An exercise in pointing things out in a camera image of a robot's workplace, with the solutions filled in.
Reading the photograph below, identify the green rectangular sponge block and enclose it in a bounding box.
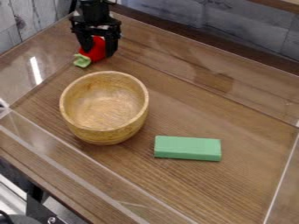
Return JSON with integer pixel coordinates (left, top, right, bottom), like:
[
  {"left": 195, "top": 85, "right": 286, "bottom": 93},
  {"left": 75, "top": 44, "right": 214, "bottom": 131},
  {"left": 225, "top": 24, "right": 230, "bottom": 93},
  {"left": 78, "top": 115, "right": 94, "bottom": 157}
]
[{"left": 154, "top": 136, "right": 222, "bottom": 162}]

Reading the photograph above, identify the black cable and clamp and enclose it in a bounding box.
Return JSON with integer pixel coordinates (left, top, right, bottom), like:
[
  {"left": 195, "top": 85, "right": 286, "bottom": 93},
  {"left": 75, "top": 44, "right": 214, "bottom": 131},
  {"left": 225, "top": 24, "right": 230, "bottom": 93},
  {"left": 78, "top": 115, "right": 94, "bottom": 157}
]
[{"left": 0, "top": 193, "right": 68, "bottom": 224}]

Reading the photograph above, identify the wooden bowl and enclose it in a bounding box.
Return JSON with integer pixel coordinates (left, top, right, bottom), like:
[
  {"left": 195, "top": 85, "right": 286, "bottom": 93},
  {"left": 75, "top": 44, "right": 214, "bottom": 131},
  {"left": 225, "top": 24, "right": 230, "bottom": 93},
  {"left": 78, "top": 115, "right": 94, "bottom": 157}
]
[{"left": 60, "top": 71, "right": 150, "bottom": 145}]

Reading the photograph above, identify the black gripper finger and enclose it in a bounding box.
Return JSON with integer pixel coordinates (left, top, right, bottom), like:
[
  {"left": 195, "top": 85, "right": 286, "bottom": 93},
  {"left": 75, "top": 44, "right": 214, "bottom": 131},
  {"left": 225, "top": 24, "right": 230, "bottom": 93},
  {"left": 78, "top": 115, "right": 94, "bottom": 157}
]
[
  {"left": 104, "top": 30, "right": 122, "bottom": 58},
  {"left": 75, "top": 30, "right": 94, "bottom": 53}
]

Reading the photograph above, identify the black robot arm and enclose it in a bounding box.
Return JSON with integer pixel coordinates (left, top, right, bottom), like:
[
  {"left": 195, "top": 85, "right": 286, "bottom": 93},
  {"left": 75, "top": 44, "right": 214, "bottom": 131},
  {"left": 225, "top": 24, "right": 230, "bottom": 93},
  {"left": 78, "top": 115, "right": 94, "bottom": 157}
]
[{"left": 70, "top": 0, "right": 122, "bottom": 58}]

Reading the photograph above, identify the red plush strawberry toy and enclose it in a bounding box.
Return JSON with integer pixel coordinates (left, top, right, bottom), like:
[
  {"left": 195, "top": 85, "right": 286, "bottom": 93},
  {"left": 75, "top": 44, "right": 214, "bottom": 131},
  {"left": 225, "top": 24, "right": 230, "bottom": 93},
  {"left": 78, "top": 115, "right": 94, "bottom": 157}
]
[{"left": 74, "top": 36, "right": 107, "bottom": 68}]

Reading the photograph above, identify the clear acrylic tray enclosure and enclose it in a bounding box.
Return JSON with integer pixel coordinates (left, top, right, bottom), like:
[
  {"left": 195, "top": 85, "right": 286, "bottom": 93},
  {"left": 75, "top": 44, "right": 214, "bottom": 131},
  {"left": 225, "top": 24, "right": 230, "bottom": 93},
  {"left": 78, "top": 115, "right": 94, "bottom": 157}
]
[{"left": 0, "top": 17, "right": 299, "bottom": 224}]

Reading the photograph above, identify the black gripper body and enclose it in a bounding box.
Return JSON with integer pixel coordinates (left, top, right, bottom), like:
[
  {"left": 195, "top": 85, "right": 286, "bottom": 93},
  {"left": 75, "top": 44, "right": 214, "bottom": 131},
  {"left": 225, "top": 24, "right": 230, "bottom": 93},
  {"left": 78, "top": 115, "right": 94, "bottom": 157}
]
[{"left": 70, "top": 16, "right": 122, "bottom": 39}]

